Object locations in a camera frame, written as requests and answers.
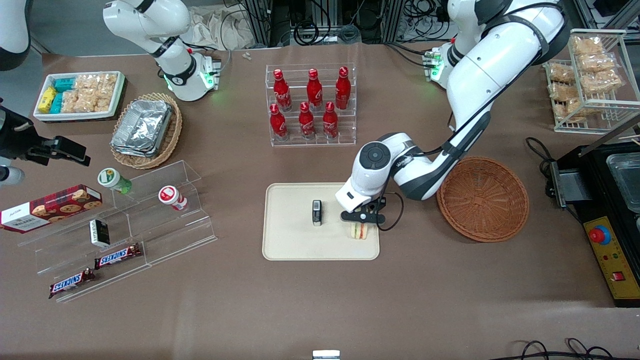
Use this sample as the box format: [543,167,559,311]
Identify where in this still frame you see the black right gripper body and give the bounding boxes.
[0,107,92,167]

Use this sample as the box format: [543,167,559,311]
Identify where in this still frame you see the cream plastic tray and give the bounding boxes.
[262,182,381,262]

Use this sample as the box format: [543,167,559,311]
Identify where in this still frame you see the aluminium foil tray stack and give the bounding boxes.
[110,98,174,159]

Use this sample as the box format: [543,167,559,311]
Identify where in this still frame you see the round brown wicker basket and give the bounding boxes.
[436,156,530,244]

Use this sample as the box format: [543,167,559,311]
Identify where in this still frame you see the oval light wicker basket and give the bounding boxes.
[109,92,184,170]

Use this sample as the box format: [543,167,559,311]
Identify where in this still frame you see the white plastic snack bin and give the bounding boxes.
[33,70,126,123]

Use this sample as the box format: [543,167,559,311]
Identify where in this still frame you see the yellow snack packet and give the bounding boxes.
[38,86,58,114]

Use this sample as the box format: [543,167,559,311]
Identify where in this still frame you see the clear bag of crackers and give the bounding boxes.
[74,73,119,94]
[62,89,114,114]

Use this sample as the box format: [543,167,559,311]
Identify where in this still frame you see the green lid snack cup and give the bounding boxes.
[97,167,134,195]

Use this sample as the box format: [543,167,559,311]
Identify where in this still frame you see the red tartan cookie box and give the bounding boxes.
[0,184,104,235]

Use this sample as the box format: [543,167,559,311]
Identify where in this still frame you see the red cola bottle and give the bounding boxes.
[298,101,316,141]
[272,68,293,112]
[322,101,339,140]
[306,68,324,111]
[269,103,289,143]
[334,66,352,110]

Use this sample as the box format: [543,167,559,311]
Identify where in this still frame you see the clear acrylic bottle rack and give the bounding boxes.
[264,62,358,148]

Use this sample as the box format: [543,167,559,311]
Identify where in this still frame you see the red lid snack cup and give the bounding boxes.
[158,185,189,211]

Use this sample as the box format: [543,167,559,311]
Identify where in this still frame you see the Snickers chocolate bar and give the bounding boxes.
[48,268,96,300]
[94,243,143,270]

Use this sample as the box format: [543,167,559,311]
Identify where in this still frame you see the clear acrylic tiered stand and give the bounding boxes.
[17,160,219,304]

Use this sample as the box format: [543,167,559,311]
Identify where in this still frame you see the white crumpled cloth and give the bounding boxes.
[189,5,257,51]

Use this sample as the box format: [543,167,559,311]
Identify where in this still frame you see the black tabletop appliance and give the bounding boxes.
[549,114,640,236]

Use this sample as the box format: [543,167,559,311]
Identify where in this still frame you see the clear bag of fried snacks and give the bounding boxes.
[548,63,577,84]
[572,35,604,56]
[554,97,585,122]
[580,69,624,94]
[577,53,617,74]
[549,82,577,102]

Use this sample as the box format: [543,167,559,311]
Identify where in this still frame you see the red emergency stop button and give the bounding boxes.
[588,225,612,246]

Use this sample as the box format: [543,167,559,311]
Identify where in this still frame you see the yellow black control box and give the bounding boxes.
[582,215,640,308]

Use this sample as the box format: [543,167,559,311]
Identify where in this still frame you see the thin black cable loop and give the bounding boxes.
[376,191,405,232]

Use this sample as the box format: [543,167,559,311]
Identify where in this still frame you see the black coiled cable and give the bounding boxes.
[292,19,332,47]

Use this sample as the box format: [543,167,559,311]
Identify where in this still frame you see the black appliance power cable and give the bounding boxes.
[524,136,557,197]

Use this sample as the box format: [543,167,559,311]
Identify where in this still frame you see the black floor cables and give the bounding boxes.
[499,338,640,360]

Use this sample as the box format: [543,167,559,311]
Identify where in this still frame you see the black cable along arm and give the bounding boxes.
[419,2,569,157]

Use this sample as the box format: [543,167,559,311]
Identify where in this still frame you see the white wire rack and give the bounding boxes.
[542,28,640,135]

